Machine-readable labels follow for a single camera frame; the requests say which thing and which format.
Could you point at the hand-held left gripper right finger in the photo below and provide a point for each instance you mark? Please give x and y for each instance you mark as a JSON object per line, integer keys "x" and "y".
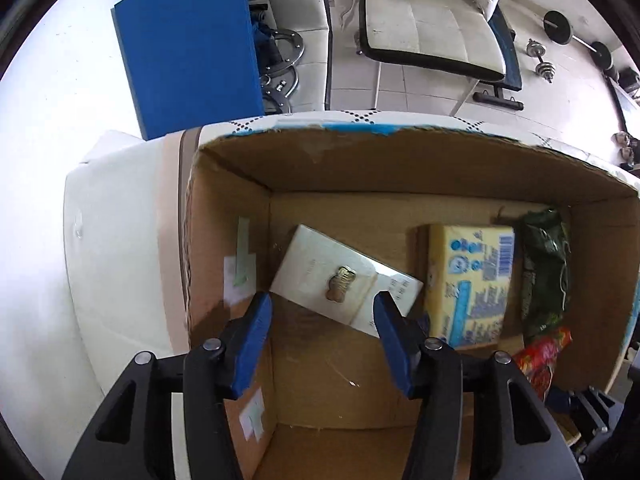
{"x": 392, "y": 345}

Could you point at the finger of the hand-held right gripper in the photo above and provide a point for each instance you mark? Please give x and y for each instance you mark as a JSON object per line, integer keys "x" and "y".
{"x": 590, "y": 410}

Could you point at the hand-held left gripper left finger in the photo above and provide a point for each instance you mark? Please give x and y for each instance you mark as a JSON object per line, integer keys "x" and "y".
{"x": 252, "y": 340}

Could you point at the brown cardboard box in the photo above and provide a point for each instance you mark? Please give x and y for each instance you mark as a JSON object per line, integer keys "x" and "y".
{"x": 330, "y": 375}

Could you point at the white packet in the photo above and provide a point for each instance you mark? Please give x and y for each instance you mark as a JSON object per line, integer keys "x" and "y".
{"x": 315, "y": 270}

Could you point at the red snack packet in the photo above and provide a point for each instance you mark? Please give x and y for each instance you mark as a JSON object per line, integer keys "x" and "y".
{"x": 540, "y": 360}

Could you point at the yellow and blue packet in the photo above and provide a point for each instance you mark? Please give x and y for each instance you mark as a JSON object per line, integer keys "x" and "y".
{"x": 467, "y": 280}

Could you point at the dark green packet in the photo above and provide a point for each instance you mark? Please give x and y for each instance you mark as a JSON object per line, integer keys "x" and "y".
{"x": 545, "y": 270}

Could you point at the white dotted cloth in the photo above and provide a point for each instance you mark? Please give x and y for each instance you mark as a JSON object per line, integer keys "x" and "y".
{"x": 350, "y": 117}

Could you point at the blue board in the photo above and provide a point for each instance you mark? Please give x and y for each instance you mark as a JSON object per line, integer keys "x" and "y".
{"x": 190, "y": 50}

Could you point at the chrome dumbbell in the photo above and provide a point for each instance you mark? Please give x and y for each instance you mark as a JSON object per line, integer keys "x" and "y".
{"x": 541, "y": 60}

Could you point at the white padded weight bench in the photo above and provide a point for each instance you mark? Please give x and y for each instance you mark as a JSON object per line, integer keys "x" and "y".
{"x": 430, "y": 25}

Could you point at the white leather sofa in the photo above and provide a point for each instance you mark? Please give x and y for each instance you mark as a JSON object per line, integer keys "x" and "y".
{"x": 300, "y": 10}

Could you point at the black plate barbell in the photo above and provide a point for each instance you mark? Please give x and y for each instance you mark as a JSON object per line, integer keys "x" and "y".
{"x": 575, "y": 35}

